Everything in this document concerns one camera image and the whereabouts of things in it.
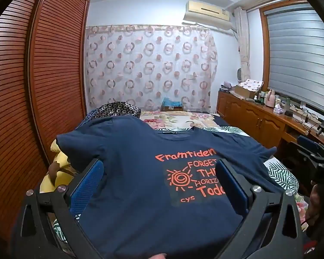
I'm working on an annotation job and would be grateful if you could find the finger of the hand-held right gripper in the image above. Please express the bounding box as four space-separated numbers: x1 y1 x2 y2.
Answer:
289 135 324 168

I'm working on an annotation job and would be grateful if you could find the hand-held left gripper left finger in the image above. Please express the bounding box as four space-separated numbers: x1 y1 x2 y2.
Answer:
12 159 106 259

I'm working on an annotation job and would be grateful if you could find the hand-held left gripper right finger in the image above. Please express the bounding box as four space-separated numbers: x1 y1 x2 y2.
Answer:
215 159 304 259

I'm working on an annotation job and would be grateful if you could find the navy blue printed t-shirt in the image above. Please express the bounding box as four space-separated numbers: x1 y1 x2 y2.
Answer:
56 115 277 259

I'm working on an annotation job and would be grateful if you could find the person's right hand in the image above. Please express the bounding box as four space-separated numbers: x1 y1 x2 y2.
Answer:
305 185 324 227

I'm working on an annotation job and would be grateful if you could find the yellow brown garment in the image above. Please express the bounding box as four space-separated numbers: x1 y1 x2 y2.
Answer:
40 139 76 195

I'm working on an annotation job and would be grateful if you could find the palm leaf print blanket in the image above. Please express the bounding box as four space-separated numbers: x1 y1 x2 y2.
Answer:
52 125 300 249

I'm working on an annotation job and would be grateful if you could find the wooden sideboard cabinet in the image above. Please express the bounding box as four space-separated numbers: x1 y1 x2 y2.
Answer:
217 90 324 152

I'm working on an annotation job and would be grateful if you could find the pink thermos jug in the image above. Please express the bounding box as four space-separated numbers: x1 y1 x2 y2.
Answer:
267 89 276 108

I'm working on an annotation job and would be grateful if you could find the group of small bottles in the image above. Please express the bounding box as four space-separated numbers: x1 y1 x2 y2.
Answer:
252 92 268 104

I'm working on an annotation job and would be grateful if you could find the dark blue bed sheet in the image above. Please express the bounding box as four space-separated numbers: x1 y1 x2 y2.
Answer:
213 115 231 128

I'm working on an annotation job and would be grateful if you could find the open cardboard box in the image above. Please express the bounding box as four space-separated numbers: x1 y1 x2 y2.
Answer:
234 84 257 99

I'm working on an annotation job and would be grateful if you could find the grey zebra window blind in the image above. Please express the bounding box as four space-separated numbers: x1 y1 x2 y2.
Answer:
266 4 324 114

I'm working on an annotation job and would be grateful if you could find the floral bed sheet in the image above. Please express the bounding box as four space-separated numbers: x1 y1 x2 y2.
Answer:
139 111 219 130

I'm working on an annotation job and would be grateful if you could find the blue plastic bag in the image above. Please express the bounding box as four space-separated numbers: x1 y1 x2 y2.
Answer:
162 97 182 107

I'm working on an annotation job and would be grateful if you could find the beige side curtain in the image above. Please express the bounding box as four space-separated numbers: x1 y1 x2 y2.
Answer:
233 7 251 83

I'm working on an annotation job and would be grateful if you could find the wooden louvred wardrobe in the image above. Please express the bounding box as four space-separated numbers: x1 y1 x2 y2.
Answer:
0 0 91 249

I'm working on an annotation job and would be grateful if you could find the power strip with cables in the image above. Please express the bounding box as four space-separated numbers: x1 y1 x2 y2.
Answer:
294 110 317 127

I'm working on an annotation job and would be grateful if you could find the dark ring-patterned folded garment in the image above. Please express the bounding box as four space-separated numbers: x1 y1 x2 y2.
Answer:
82 101 142 122

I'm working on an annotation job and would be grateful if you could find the wooden window frame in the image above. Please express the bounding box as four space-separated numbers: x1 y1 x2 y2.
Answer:
246 0 308 93

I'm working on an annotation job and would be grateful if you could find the ring-patterned sheer curtain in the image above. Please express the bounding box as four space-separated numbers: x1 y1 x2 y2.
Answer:
85 25 219 112

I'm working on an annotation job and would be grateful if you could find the beige wall air conditioner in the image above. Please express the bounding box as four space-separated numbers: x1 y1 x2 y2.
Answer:
182 0 233 31

